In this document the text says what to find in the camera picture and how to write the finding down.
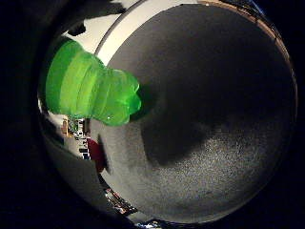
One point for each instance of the red cup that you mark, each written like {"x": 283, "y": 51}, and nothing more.
{"x": 96, "y": 154}

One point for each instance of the green plastic soda bottle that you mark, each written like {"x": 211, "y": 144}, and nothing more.
{"x": 92, "y": 87}

